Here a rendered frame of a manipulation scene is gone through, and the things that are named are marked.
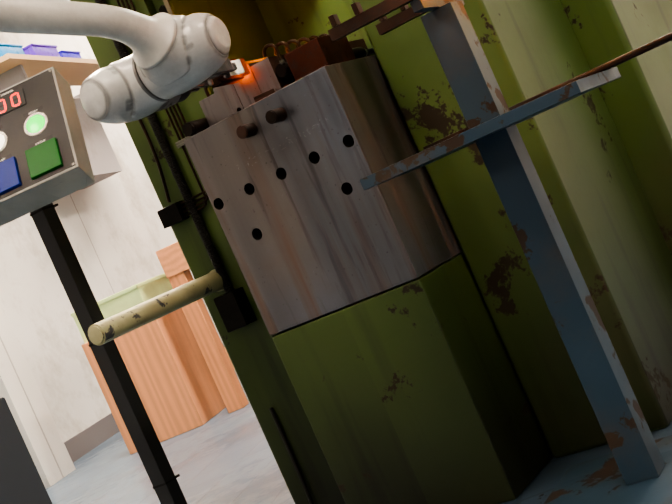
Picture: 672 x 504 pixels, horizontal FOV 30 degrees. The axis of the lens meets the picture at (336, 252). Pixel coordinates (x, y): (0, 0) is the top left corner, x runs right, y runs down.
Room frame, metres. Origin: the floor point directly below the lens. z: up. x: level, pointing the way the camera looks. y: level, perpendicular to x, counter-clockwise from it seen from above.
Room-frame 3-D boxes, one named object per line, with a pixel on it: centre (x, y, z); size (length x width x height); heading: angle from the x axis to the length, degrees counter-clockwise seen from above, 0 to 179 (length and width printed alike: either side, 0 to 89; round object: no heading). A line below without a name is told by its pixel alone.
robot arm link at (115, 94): (2.24, 0.23, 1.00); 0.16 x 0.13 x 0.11; 148
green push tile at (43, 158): (2.68, 0.49, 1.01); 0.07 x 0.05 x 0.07; 83
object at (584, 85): (2.14, -0.33, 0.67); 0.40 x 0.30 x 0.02; 63
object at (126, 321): (2.70, 0.39, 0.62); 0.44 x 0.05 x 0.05; 148
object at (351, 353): (2.75, -0.11, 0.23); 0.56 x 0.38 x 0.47; 148
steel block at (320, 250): (2.75, -0.11, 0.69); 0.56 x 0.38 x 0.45; 148
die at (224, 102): (2.77, -0.06, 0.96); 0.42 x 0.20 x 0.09; 148
